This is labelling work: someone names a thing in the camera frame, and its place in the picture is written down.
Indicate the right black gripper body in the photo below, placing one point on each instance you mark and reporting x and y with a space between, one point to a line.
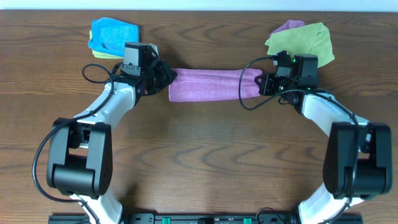
266 84

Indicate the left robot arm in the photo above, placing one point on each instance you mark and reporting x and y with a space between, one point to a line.
80 162

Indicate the blue folded cloth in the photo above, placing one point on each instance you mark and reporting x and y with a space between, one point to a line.
129 31

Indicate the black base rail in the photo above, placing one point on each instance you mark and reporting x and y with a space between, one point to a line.
149 218

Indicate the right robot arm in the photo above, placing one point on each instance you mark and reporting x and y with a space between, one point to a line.
358 159

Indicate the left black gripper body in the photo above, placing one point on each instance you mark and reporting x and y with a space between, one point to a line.
165 76

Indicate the green crumpled cloth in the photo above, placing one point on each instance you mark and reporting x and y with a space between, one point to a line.
309 39

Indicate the light green folded cloth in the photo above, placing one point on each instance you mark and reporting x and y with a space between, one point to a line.
107 44

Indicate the purple cloth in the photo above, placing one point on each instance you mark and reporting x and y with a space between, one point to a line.
290 24
193 85

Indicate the purple cloth under green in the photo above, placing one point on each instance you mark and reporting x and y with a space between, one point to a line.
290 24

